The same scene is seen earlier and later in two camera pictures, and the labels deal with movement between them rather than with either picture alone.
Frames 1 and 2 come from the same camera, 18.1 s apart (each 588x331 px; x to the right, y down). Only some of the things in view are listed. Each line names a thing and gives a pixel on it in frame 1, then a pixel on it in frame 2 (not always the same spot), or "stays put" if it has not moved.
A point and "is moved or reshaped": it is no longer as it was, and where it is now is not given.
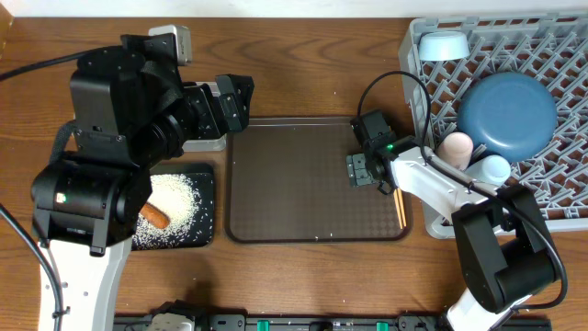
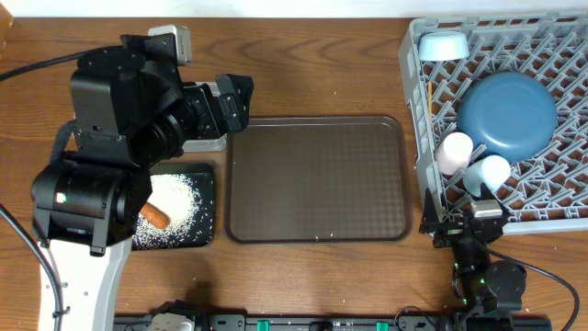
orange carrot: x=154 y=216 stays put
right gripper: x=357 y=171 to x=449 y=231
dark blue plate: x=508 y=114 stays put
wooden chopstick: x=401 y=207 is moved or reshaped
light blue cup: x=492 y=169 stays put
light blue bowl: x=441 y=45 stays put
